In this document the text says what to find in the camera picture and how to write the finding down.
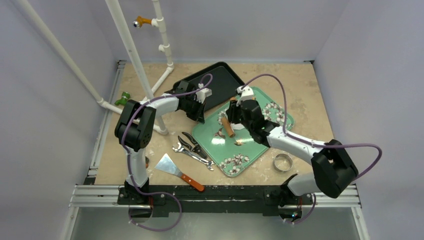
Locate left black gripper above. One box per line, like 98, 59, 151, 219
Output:
181, 98, 205, 124

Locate wooden dough roller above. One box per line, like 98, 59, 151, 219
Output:
220, 111, 236, 138

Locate white dough ball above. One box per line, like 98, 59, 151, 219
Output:
230, 123, 245, 131

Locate black plastic tray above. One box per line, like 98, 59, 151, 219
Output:
172, 61, 245, 111

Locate green floral tray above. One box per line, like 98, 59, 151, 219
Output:
191, 87, 295, 177

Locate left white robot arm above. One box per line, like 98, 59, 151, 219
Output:
114, 80, 212, 205

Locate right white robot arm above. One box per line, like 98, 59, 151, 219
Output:
226, 99, 359, 204

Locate silver open-end wrench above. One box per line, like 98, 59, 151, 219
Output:
172, 142, 215, 171

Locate orange black small tool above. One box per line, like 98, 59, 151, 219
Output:
144, 157, 150, 169

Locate green plastic faucet tap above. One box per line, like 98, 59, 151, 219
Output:
114, 91, 131, 106

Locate orange faucet tap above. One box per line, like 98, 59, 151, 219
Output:
132, 16, 153, 29

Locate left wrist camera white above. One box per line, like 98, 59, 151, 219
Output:
195, 83, 212, 103

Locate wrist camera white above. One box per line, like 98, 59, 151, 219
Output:
195, 83, 212, 103
236, 85, 255, 105

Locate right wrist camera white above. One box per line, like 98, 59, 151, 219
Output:
236, 85, 255, 105

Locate black handled pliers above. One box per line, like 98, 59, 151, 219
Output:
177, 131, 208, 159

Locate metal scraper wooden handle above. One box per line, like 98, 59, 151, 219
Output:
154, 153, 205, 192

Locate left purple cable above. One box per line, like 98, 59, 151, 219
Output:
120, 73, 215, 233

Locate round metal cutter ring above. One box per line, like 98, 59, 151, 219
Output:
272, 153, 294, 173

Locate white PVC pipe frame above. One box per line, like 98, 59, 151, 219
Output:
13, 0, 175, 136

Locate aluminium rail frame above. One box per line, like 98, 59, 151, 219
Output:
68, 63, 370, 240

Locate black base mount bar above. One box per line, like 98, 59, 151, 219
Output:
117, 182, 314, 220

